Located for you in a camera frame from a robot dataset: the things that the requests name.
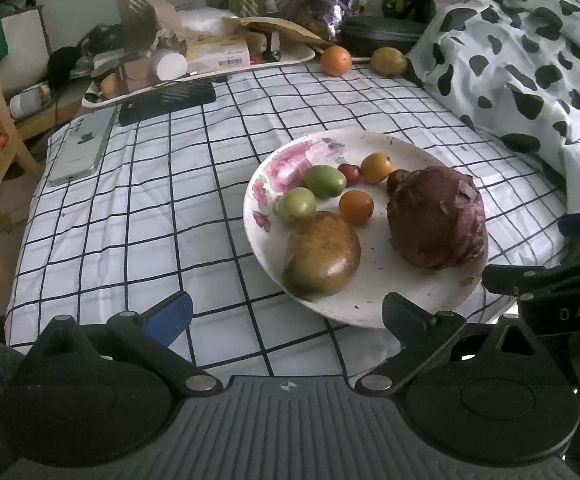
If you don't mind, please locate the silver smartphone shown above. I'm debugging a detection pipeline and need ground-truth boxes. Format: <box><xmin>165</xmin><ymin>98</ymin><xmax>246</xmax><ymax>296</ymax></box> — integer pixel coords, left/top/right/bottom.
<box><xmin>47</xmin><ymin>107</ymin><xmax>119</xmax><ymax>186</ymax></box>

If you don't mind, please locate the white roll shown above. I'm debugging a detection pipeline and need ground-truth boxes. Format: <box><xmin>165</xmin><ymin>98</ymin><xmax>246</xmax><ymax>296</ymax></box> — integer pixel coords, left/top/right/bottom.
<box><xmin>9</xmin><ymin>84</ymin><xmax>54</xmax><ymax>119</ymax></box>

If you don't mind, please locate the small red fruit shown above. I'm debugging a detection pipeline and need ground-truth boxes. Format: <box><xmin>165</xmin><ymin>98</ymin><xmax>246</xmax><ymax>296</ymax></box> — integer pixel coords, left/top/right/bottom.
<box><xmin>337</xmin><ymin>163</ymin><xmax>362</xmax><ymax>186</ymax></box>

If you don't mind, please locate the white checkered cloth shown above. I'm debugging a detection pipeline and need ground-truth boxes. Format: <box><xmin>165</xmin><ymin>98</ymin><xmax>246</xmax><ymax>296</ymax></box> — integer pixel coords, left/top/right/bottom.
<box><xmin>7</xmin><ymin>57</ymin><xmax>572</xmax><ymax>379</ymax></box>

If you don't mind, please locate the small orange fruit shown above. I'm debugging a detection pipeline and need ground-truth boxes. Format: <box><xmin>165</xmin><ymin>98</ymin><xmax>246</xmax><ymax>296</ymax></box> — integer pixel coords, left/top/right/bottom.
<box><xmin>338</xmin><ymin>190</ymin><xmax>375</xmax><ymax>225</ymax></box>
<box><xmin>359</xmin><ymin>152</ymin><xmax>394</xmax><ymax>185</ymax></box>

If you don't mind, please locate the dark grey hard case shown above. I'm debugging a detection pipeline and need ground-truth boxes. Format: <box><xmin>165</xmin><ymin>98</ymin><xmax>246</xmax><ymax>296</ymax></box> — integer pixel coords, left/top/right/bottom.
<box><xmin>338</xmin><ymin>14</ymin><xmax>424</xmax><ymax>59</ymax></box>

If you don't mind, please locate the burlap drawstring pouch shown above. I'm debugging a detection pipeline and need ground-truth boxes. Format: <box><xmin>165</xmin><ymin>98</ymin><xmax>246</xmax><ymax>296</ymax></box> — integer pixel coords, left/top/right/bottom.
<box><xmin>142</xmin><ymin>0</ymin><xmax>191</xmax><ymax>37</ymax></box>

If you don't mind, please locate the brown paper envelope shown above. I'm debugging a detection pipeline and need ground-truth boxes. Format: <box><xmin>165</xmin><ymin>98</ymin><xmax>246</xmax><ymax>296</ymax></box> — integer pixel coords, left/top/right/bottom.
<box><xmin>222</xmin><ymin>15</ymin><xmax>334</xmax><ymax>49</ymax></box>

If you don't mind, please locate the dark brown small fruit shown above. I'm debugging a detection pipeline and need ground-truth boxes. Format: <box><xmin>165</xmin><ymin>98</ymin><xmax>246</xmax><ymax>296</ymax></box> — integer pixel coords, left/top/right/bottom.
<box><xmin>386</xmin><ymin>169</ymin><xmax>411</xmax><ymax>194</ymax></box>

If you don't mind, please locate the floral white plate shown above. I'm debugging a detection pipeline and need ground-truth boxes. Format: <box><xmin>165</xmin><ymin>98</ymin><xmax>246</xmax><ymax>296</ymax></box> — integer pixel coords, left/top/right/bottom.
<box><xmin>242</xmin><ymin>129</ymin><xmax>491</xmax><ymax>330</ymax></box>

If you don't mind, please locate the clear plastic bag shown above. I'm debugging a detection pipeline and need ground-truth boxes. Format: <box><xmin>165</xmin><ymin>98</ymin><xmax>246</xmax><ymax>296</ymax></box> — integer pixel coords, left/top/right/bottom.
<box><xmin>177</xmin><ymin>7</ymin><xmax>239</xmax><ymax>37</ymax></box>

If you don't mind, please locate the white tote bag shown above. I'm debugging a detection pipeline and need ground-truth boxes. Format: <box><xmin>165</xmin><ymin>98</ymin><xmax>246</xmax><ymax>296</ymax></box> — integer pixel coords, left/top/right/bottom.
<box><xmin>0</xmin><ymin>4</ymin><xmax>52</xmax><ymax>67</ymax></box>

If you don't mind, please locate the white lidded jar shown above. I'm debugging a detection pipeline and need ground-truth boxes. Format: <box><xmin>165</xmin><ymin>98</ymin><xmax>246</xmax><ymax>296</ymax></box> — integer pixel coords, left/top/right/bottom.
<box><xmin>150</xmin><ymin>48</ymin><xmax>189</xmax><ymax>82</ymax></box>

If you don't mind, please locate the cow print blanket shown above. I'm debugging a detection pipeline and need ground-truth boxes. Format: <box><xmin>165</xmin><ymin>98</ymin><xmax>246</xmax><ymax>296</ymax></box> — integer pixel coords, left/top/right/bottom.
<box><xmin>402</xmin><ymin>0</ymin><xmax>580</xmax><ymax>217</ymax></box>

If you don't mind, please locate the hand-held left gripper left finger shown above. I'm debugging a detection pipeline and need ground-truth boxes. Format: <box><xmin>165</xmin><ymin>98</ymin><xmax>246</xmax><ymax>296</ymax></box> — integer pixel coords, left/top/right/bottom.
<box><xmin>24</xmin><ymin>290</ymin><xmax>220</xmax><ymax>397</ymax></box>

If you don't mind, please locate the white tray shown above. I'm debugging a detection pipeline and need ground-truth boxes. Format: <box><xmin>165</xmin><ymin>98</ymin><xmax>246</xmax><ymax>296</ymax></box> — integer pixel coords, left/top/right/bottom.
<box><xmin>80</xmin><ymin>42</ymin><xmax>316</xmax><ymax>110</ymax></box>

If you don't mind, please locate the black and white small tool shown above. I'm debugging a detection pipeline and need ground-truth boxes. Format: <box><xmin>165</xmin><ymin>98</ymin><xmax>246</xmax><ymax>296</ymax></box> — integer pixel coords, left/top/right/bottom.
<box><xmin>264</xmin><ymin>29</ymin><xmax>284</xmax><ymax>64</ymax></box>

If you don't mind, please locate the red cabbage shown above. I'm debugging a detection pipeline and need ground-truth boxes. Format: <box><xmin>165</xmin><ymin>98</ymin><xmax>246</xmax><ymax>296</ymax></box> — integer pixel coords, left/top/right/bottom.
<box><xmin>386</xmin><ymin>165</ymin><xmax>488</xmax><ymax>270</ymax></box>

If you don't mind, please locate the pale yellow cardboard box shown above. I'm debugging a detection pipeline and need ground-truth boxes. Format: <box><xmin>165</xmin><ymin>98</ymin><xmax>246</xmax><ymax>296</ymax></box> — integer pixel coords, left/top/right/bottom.
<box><xmin>185</xmin><ymin>35</ymin><xmax>251</xmax><ymax>75</ymax></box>

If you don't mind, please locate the small brown cardboard box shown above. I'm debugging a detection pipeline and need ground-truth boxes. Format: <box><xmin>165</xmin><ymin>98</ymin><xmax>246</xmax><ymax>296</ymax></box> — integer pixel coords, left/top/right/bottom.
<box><xmin>119</xmin><ymin>57</ymin><xmax>159</xmax><ymax>94</ymax></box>

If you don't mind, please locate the yellow green round fruit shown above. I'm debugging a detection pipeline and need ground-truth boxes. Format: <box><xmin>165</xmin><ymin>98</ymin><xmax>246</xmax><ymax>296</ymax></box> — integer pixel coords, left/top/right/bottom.
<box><xmin>370</xmin><ymin>46</ymin><xmax>409</xmax><ymax>77</ymax></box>

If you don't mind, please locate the large orange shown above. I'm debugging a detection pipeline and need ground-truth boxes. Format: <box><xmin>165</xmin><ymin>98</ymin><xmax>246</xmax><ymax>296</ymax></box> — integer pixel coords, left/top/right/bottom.
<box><xmin>319</xmin><ymin>45</ymin><xmax>354</xmax><ymax>78</ymax></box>

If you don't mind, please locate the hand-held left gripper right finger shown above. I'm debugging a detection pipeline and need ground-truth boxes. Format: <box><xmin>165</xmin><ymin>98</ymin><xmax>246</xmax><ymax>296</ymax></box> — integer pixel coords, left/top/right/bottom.
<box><xmin>353</xmin><ymin>291</ymin><xmax>554</xmax><ymax>394</ymax></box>

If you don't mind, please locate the brown green mango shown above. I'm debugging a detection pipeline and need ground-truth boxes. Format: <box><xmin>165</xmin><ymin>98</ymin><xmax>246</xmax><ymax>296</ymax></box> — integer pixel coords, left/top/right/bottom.
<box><xmin>282</xmin><ymin>211</ymin><xmax>362</xmax><ymax>297</ymax></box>

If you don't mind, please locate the small green fruit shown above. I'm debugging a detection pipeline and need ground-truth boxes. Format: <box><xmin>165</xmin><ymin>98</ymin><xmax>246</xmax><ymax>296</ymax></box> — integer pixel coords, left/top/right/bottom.
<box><xmin>275</xmin><ymin>187</ymin><xmax>318</xmax><ymax>225</ymax></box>
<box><xmin>304</xmin><ymin>164</ymin><xmax>348</xmax><ymax>198</ymax></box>

